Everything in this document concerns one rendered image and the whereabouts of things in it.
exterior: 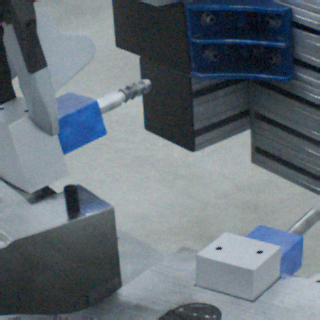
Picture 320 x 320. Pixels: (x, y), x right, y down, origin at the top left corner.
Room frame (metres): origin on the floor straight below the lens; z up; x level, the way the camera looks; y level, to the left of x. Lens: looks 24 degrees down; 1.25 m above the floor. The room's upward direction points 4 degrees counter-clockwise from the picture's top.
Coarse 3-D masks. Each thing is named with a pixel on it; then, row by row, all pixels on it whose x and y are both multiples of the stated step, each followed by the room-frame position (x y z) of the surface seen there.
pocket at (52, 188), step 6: (12, 186) 0.74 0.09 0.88; (48, 186) 0.75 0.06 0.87; (54, 186) 0.75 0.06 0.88; (18, 192) 0.75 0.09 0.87; (24, 192) 0.75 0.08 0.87; (36, 192) 0.76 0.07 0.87; (42, 192) 0.76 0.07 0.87; (48, 192) 0.75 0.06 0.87; (54, 192) 0.74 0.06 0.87; (30, 198) 0.75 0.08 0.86; (36, 198) 0.75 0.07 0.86
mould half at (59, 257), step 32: (0, 192) 0.71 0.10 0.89; (0, 224) 0.66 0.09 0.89; (32, 224) 0.66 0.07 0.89; (64, 224) 0.66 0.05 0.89; (96, 224) 0.67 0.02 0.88; (0, 256) 0.63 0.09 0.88; (32, 256) 0.64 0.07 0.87; (64, 256) 0.66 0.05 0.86; (96, 256) 0.67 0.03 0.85; (0, 288) 0.63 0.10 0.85; (32, 288) 0.64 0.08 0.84; (64, 288) 0.65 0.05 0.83
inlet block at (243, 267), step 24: (312, 216) 0.68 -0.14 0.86; (216, 240) 0.63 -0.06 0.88; (240, 240) 0.62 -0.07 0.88; (264, 240) 0.64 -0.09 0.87; (288, 240) 0.64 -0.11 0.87; (216, 264) 0.60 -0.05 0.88; (240, 264) 0.59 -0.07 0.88; (264, 264) 0.59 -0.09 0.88; (288, 264) 0.62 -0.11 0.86; (216, 288) 0.60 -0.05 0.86; (240, 288) 0.59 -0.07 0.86; (264, 288) 0.59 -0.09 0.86
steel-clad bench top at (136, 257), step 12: (120, 240) 0.79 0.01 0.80; (132, 240) 0.79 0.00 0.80; (120, 252) 0.77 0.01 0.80; (132, 252) 0.77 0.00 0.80; (144, 252) 0.76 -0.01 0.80; (156, 252) 0.76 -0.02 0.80; (120, 264) 0.75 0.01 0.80; (132, 264) 0.74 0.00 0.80; (144, 264) 0.74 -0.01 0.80; (132, 276) 0.72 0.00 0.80
